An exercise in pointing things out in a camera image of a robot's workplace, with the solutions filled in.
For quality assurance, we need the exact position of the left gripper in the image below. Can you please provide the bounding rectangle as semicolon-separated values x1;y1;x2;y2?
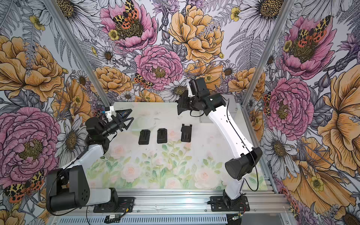
101;108;134;136

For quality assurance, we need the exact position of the phone stand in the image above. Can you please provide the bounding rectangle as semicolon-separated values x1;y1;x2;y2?
138;129;151;145
157;128;167;144
181;124;192;143

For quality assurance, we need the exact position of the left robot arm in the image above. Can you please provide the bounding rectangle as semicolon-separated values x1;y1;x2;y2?
46;109;134;214

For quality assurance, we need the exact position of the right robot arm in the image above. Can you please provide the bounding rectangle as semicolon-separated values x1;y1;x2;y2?
176;78;263;212

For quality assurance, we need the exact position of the silver metal case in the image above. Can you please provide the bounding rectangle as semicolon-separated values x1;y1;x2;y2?
199;94;238;124

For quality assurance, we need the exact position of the small circuit board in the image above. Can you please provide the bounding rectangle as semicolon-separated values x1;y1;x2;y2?
104;214;122;224

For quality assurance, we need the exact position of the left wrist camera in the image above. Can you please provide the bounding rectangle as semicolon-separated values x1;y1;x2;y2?
103;106;116;122

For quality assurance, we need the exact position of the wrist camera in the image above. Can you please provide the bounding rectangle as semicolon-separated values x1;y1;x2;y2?
103;106;116;122
187;79;197;97

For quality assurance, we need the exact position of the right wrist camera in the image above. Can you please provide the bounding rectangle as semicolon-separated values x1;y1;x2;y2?
187;79;197;97

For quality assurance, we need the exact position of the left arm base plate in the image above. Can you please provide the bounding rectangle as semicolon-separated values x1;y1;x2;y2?
93;197;135;213

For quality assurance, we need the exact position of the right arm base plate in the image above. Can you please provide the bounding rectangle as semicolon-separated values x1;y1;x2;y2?
207;195;250;212

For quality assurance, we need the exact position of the aluminium front rail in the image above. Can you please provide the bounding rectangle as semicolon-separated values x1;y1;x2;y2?
50;189;292;217

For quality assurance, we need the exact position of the left aluminium post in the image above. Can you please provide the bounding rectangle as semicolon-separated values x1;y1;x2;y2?
44;1;112;107

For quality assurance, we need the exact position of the aluminium post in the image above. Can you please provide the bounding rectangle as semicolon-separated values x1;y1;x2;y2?
241;0;295;108
44;1;112;107

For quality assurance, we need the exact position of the right aluminium post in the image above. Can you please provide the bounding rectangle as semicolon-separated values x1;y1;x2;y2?
241;0;295;108

